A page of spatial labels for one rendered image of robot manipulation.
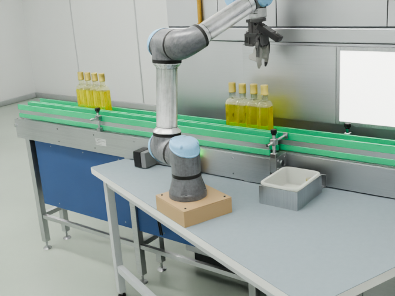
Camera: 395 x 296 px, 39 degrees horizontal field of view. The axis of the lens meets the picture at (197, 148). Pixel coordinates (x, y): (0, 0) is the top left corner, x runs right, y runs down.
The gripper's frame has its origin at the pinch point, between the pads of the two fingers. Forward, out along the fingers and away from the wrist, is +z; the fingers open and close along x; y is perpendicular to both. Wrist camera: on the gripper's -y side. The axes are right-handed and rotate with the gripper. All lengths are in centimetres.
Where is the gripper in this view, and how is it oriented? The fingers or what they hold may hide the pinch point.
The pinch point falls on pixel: (263, 64)
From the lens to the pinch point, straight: 248.6
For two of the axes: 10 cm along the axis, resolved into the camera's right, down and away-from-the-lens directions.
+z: 0.7, 9.5, 3.0
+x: -5.9, 2.8, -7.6
